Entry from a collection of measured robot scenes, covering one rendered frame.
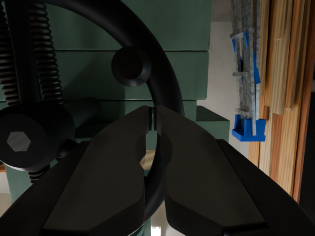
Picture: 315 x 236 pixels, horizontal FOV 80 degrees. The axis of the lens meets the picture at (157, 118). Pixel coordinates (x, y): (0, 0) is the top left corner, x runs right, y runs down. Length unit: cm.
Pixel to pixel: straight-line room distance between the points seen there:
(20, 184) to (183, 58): 33
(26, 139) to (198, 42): 30
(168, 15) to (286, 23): 144
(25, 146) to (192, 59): 29
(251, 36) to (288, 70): 58
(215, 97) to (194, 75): 261
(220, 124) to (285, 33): 142
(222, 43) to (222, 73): 41
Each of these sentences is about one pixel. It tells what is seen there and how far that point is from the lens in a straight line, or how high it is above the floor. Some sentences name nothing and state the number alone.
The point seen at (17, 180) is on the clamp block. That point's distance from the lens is 36.
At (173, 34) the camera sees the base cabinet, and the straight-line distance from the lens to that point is 37.
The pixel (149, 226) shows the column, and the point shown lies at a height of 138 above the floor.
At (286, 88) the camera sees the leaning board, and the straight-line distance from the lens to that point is 175.
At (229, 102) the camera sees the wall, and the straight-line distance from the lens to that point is 303.
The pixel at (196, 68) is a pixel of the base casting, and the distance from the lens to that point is 37.
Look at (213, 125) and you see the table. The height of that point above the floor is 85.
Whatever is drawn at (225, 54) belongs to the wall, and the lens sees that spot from 300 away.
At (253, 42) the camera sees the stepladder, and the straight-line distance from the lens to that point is 130.
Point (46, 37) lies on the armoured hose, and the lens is 27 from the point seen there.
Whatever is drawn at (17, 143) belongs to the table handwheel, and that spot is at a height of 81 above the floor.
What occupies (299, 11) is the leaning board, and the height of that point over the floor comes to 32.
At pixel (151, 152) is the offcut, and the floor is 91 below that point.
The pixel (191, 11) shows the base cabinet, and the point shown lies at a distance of 38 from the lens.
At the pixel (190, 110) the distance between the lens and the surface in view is 37.
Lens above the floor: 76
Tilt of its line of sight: 12 degrees up
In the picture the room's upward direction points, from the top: 180 degrees clockwise
